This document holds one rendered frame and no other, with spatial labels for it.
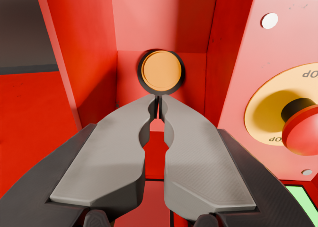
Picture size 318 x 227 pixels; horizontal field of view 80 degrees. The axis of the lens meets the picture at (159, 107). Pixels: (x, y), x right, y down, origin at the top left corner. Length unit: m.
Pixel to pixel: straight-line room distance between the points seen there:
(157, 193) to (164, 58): 0.12
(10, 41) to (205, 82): 1.07
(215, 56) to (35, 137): 0.53
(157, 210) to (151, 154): 0.28
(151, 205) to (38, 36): 1.00
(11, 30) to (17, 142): 0.65
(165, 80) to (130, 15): 0.07
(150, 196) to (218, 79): 0.12
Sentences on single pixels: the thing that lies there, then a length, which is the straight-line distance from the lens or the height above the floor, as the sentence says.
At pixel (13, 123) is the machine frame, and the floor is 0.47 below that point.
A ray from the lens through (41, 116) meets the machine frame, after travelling 0.70.
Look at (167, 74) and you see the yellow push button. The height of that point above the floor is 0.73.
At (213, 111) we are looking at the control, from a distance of 0.17.
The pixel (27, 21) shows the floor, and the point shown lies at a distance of 1.09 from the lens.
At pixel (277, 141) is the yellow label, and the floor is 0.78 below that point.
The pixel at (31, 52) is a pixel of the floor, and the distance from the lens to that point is 1.15.
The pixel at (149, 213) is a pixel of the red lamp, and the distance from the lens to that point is 0.18.
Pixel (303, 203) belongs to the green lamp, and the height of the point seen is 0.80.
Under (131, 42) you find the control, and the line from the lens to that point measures 0.20.
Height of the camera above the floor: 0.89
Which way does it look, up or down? 54 degrees down
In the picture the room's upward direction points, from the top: 177 degrees counter-clockwise
